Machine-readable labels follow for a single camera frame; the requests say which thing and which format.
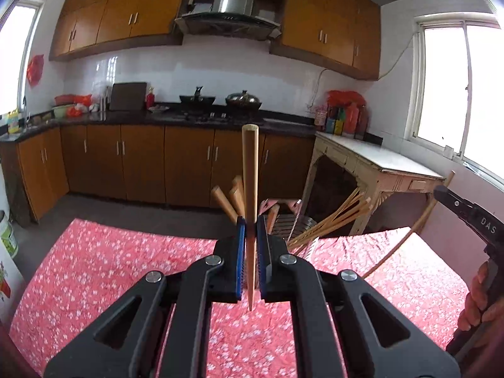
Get white green bucket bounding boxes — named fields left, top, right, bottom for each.
left=0, top=210, right=19, bottom=259

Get metal wire chopstick holder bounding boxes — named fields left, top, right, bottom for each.
left=258, top=198, right=318, bottom=258

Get dark cutting board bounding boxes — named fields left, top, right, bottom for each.
left=109, top=82, right=148, bottom=112

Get pot with lid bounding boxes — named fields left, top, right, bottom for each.
left=225, top=90, right=263, bottom=110

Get brown lower cabinets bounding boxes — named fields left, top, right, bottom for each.
left=0, top=120, right=318, bottom=229

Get red hanging decoration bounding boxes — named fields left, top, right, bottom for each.
left=27, top=54, right=45, bottom=88

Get wall cable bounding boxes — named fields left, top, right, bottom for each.
left=307, top=8, right=419, bottom=115

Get small window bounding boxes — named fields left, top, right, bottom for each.
left=0, top=2, right=42, bottom=117

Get colourful boxes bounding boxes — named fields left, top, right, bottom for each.
left=325, top=106, right=347, bottom=135

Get bunch of wooden chopsticks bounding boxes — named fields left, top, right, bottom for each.
left=289, top=197, right=373, bottom=249

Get dark red bottle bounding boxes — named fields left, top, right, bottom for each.
left=357, top=104, right=371, bottom=139

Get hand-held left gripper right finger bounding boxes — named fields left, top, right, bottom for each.
left=256, top=215, right=461, bottom=378

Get red floral tablecloth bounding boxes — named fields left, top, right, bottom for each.
left=8, top=218, right=469, bottom=378

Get orange bottle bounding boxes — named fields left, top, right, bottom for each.
left=346, top=102, right=361, bottom=137

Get steel range hood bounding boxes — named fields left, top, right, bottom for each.
left=174, top=0, right=283, bottom=42

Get black wok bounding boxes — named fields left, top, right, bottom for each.
left=179, top=86, right=216, bottom=107

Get large window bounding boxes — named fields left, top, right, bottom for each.
left=409, top=14, right=504, bottom=184

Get black countertop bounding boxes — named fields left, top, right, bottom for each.
left=0, top=102, right=327, bottom=142

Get gas stove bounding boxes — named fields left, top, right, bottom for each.
left=179, top=111, right=238, bottom=123

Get white side table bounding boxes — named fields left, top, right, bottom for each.
left=303, top=132, right=447, bottom=237

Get person's right hand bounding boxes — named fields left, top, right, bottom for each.
left=458, top=261, right=504, bottom=331

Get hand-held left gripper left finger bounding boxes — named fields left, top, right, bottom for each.
left=43, top=216, right=248, bottom=378

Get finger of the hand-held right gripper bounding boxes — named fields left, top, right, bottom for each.
left=433, top=186, right=475, bottom=222

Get wooden chopstick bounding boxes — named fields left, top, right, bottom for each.
left=242, top=124, right=260, bottom=311
left=211, top=186, right=236, bottom=219
left=293, top=215, right=357, bottom=253
left=267, top=203, right=281, bottom=235
left=287, top=188, right=362, bottom=245
left=233, top=175, right=247, bottom=205
left=228, top=187, right=245, bottom=218
left=361, top=170, right=456, bottom=279
left=291, top=206, right=373, bottom=252

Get small red bag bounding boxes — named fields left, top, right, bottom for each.
left=67, top=94, right=94, bottom=117

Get brown upper cabinet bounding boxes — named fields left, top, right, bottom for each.
left=270, top=0, right=382, bottom=81
left=49, top=0, right=190, bottom=62

